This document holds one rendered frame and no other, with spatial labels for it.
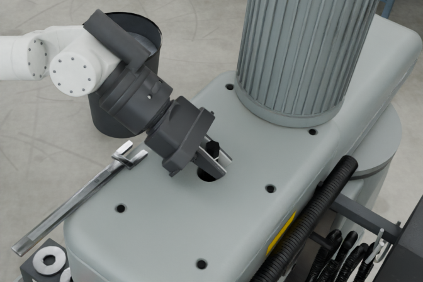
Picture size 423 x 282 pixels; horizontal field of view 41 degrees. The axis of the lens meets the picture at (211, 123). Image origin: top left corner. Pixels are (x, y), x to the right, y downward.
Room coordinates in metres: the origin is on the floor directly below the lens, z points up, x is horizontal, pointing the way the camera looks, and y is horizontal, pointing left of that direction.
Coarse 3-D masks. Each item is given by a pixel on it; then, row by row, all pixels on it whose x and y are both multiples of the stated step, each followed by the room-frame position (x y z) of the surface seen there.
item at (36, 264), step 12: (48, 240) 0.84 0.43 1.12; (36, 252) 0.80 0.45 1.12; (48, 252) 0.80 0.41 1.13; (60, 252) 0.80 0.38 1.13; (24, 264) 0.76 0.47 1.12; (36, 264) 0.76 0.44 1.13; (48, 264) 0.77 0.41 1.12; (60, 264) 0.77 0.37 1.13; (24, 276) 0.74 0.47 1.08; (36, 276) 0.73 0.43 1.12; (48, 276) 0.73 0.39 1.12; (60, 276) 0.73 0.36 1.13
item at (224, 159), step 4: (208, 136) 0.57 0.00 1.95; (204, 140) 0.56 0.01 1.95; (208, 140) 0.56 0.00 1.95; (200, 144) 0.56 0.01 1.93; (204, 144) 0.56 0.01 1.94; (204, 148) 0.56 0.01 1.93; (220, 148) 0.56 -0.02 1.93; (220, 152) 0.55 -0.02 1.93; (224, 152) 0.56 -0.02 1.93; (220, 156) 0.55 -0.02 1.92; (224, 156) 0.55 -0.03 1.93; (228, 156) 0.56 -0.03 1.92; (220, 160) 0.55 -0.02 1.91; (224, 160) 0.55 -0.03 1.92; (228, 160) 0.55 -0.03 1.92; (220, 164) 0.55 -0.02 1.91; (224, 164) 0.55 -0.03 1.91
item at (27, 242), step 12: (132, 144) 0.58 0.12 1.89; (120, 156) 0.55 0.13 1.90; (144, 156) 0.56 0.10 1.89; (108, 168) 0.53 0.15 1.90; (120, 168) 0.53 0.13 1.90; (96, 180) 0.50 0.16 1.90; (108, 180) 0.51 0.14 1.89; (84, 192) 0.48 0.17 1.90; (72, 204) 0.45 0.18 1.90; (48, 216) 0.43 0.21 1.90; (60, 216) 0.43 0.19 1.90; (36, 228) 0.41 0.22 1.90; (48, 228) 0.41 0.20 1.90; (24, 240) 0.39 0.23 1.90; (36, 240) 0.39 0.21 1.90; (24, 252) 0.37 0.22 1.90
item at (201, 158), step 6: (198, 150) 0.54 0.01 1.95; (204, 150) 0.54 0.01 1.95; (198, 156) 0.54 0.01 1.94; (204, 156) 0.53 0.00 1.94; (210, 156) 0.54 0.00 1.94; (198, 162) 0.53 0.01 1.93; (204, 162) 0.53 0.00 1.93; (210, 162) 0.53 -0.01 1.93; (216, 162) 0.53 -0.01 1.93; (204, 168) 0.53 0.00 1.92; (210, 168) 0.53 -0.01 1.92; (216, 168) 0.53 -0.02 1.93; (222, 168) 0.53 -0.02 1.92; (210, 174) 0.53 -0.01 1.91; (216, 174) 0.53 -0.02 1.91; (222, 174) 0.52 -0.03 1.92
